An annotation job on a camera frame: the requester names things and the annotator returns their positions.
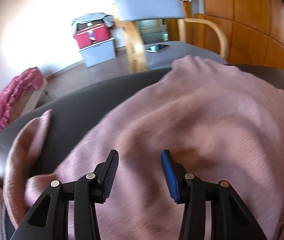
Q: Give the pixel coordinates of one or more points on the smartphone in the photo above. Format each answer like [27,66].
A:
[157,48]

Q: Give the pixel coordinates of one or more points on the grey garment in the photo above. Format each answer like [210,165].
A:
[92,17]

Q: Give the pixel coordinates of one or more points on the white plastic storage box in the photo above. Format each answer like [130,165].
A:
[98,53]

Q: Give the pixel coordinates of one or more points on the wooden wardrobe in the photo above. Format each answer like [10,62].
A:
[251,17]

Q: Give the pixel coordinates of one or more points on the red fabric storage box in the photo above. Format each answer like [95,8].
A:
[90,36]

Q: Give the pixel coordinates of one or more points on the grey armchair with wooden arms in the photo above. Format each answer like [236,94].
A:
[149,5]

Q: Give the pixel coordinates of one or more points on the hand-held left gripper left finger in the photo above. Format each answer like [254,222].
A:
[110,175]

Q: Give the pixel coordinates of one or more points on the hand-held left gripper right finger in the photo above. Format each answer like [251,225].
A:
[169,175]

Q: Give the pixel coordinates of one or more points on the pink knit sweater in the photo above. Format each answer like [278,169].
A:
[206,110]

